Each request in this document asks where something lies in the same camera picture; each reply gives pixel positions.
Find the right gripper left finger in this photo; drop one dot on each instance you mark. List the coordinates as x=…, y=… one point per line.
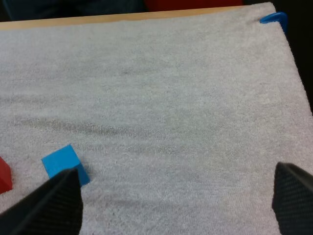
x=49, y=208

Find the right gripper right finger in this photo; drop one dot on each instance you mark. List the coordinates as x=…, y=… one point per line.
x=296, y=195

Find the blue cube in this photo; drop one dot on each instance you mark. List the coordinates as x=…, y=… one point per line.
x=61, y=160

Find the red cube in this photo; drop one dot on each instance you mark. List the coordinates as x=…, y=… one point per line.
x=4, y=178

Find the blue clip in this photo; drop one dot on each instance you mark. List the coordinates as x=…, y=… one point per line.
x=275, y=18

